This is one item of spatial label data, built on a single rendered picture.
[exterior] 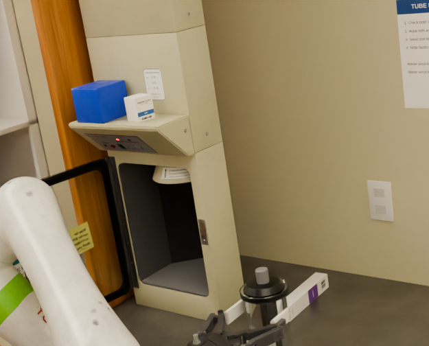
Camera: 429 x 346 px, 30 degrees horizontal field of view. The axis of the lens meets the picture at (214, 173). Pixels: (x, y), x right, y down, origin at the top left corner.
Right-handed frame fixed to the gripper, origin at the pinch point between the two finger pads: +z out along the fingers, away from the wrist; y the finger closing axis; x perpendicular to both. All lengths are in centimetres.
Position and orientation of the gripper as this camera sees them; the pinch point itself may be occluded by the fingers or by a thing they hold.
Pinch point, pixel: (261, 312)
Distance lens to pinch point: 180.3
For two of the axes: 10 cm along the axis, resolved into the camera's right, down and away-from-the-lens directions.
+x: 1.4, 9.5, 2.8
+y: -8.0, -0.6, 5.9
